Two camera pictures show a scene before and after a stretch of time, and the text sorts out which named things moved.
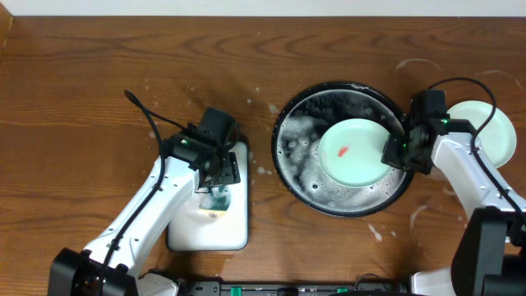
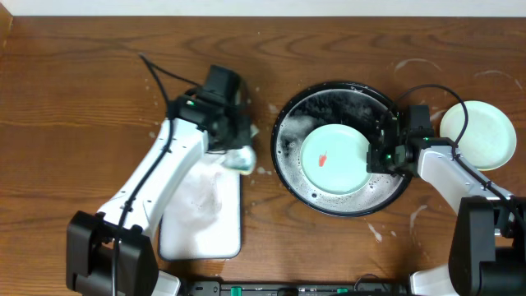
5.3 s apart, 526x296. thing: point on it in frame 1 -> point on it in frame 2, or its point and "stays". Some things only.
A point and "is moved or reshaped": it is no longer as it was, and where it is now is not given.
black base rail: (297, 289) stays
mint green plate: (497, 136) stays
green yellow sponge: (215, 202) -> (242, 159)
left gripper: (228, 169) -> (237, 137)
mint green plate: (351, 152) is moved or reshaped
